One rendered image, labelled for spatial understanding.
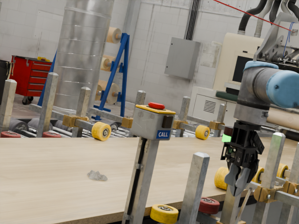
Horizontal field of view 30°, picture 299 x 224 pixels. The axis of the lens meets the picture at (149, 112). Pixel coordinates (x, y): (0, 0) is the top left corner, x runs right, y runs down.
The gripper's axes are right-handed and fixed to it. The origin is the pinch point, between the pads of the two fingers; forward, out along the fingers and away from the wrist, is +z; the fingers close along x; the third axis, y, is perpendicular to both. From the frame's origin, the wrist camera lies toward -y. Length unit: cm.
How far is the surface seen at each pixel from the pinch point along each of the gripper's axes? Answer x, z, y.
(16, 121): -155, 16, -52
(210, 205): -15.5, 10.8, -16.0
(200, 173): -6.1, -4.3, 11.7
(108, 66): -505, 1, -523
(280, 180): -14, 6, -67
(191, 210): -6.2, 6.5, 11.8
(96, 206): -27.6, 11.0, 26.0
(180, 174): -45, 11, -42
